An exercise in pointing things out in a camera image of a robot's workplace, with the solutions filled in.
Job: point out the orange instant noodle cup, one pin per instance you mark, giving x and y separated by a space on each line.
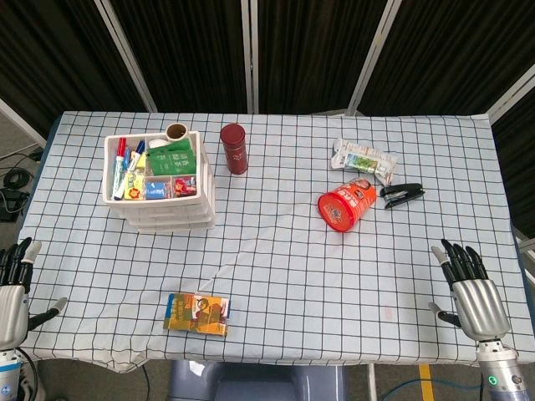
340 206

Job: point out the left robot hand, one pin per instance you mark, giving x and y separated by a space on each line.
10 305

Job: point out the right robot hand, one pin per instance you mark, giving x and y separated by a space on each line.
480 309

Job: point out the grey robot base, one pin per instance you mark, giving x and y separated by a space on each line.
251 382

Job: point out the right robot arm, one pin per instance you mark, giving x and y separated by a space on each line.
501 372

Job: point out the blue checked tablecloth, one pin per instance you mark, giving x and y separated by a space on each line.
284 267

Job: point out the brown cardboard tape roll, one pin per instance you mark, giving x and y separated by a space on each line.
176 132

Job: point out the yellow lion print pack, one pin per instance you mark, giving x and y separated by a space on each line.
134 193

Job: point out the white table leg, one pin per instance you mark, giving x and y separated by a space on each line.
371 382

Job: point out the blue small packet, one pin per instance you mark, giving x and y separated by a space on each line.
156 190

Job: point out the silver snack packet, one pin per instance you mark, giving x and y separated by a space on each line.
363 160

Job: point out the white drawer organizer box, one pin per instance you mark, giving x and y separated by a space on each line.
200 167

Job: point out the red small packet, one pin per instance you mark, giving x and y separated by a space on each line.
184 186

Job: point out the dark red thermos bottle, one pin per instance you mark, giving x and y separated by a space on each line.
235 154

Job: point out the blue-capped whiteboard marker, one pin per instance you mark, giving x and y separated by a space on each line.
140 147

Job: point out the yellow green-print pack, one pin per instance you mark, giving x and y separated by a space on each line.
134 179

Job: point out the black power adapter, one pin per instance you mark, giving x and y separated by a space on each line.
10 206

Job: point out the green tea packet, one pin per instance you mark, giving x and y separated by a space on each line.
172 162

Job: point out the black stapler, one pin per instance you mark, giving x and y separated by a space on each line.
403 194

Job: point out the yellow blue cookie box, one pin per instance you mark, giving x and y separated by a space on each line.
196 315

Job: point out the red-capped whiteboard marker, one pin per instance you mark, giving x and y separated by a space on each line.
120 146

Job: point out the dark folding screen partition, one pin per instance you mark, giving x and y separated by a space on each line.
188 50

